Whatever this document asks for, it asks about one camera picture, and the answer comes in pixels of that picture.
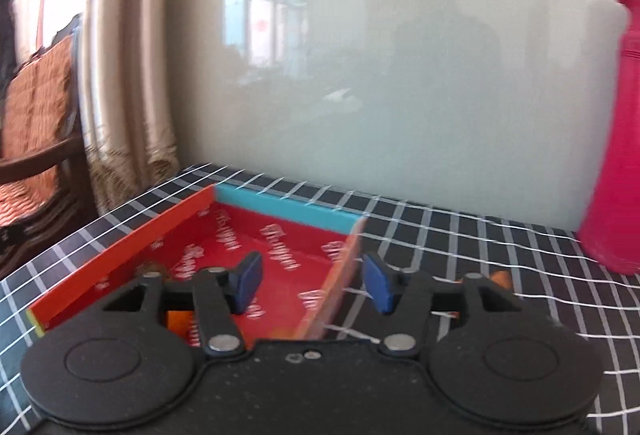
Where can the small orange fruit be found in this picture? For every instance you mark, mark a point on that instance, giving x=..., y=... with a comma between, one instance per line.
x=180, y=322
x=501, y=280

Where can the beige lace-trimmed curtain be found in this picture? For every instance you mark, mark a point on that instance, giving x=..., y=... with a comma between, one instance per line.
x=125, y=65

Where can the wooden armchair with orange cushions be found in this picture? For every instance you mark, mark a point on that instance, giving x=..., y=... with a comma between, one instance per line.
x=40, y=140

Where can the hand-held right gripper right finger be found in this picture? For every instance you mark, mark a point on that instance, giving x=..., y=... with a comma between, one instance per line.
x=380, y=285

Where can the black white-grid tablecloth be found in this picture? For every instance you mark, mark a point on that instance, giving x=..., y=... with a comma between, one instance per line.
x=500, y=240

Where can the red printed cardboard box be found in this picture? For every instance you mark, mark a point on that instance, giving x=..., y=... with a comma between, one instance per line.
x=280, y=240

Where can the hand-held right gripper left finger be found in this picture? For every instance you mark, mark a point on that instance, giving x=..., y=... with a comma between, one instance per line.
x=247, y=282

